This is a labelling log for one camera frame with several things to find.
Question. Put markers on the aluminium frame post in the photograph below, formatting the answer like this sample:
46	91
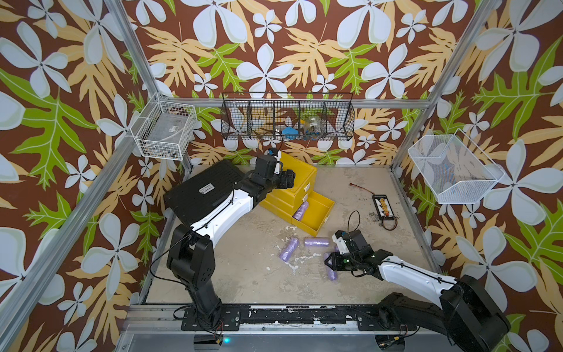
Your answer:
472	31

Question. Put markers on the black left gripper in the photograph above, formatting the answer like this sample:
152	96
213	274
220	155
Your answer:
286	180

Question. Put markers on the yellow plastic drawer cabinet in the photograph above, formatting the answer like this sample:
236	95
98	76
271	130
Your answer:
288	201

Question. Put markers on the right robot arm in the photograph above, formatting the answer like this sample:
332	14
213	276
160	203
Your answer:
460	309

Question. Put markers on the purple trash bag roll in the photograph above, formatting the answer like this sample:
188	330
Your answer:
332	275
299	214
289	249
317	242

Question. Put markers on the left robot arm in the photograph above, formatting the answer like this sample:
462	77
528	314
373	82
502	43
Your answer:
191	256

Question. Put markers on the black wire basket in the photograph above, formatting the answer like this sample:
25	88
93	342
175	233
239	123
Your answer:
264	115

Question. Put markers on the black tool case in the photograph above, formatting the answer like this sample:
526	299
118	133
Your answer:
201	194

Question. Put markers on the clear jar in basket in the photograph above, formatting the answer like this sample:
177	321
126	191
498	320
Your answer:
312	126

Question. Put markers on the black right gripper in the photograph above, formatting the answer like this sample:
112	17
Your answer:
333	262

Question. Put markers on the white wire basket left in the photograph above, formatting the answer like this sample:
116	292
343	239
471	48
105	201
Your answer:
164	129

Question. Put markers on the blue object in basket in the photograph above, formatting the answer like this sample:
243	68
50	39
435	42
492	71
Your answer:
290	133

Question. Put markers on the yellow bottom drawer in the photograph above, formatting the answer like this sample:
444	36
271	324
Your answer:
316	214

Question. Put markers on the white mesh basket right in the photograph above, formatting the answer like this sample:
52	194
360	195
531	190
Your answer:
455	168

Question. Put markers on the black parallel charging board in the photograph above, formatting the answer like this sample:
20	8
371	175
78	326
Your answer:
383	207

